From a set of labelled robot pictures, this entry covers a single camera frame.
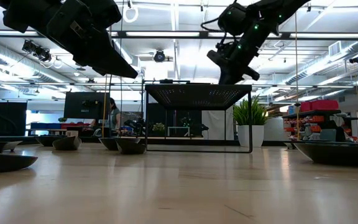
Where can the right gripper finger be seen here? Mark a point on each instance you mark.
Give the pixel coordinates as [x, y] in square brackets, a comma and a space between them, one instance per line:
[235, 79]
[224, 76]

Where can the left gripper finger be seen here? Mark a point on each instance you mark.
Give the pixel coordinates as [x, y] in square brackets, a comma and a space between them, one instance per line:
[110, 59]

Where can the black teardrop mini plate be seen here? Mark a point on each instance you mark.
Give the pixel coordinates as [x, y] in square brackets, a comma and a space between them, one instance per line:
[5, 163]
[130, 147]
[68, 143]

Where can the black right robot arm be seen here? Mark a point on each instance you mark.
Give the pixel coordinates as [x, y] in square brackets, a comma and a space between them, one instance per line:
[278, 9]

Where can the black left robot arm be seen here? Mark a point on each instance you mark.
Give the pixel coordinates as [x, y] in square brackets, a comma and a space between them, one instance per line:
[26, 15]

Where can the black perforated metal shelf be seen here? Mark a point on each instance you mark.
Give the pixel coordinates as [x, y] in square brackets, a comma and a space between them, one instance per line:
[197, 96]

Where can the person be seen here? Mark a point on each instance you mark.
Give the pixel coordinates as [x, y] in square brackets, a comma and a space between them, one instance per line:
[114, 115]

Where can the green plant in white pot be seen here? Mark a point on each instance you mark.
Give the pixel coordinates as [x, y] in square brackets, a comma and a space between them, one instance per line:
[250, 135]

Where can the small white background table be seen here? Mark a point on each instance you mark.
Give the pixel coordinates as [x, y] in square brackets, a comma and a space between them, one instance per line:
[179, 127]

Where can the white ceiling light strip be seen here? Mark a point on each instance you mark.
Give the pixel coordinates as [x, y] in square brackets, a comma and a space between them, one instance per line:
[328, 35]

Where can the small green background plant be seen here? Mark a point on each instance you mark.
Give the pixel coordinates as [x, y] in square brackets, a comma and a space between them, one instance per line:
[159, 128]

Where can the shelf rack with red bins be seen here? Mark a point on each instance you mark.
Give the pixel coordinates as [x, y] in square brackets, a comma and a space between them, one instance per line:
[319, 105]

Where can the dark background cabinet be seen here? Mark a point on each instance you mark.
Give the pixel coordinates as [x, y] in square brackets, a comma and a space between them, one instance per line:
[8, 118]

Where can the black overhead frame beam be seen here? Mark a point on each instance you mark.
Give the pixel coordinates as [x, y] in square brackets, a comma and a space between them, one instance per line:
[121, 34]

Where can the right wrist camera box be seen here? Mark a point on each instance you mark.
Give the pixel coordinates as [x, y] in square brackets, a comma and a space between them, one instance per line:
[232, 18]

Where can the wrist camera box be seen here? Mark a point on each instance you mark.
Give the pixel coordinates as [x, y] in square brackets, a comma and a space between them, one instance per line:
[232, 18]
[104, 14]

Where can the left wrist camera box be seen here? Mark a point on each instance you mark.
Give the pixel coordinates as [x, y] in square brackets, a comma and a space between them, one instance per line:
[104, 14]

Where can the black ceiling dome camera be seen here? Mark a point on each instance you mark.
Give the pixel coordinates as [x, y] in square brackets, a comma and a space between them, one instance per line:
[159, 56]

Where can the black wall monitor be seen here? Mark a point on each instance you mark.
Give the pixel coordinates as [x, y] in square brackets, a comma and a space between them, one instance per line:
[85, 105]

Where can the black security camera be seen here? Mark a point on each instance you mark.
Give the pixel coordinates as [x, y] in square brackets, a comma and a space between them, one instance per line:
[356, 59]

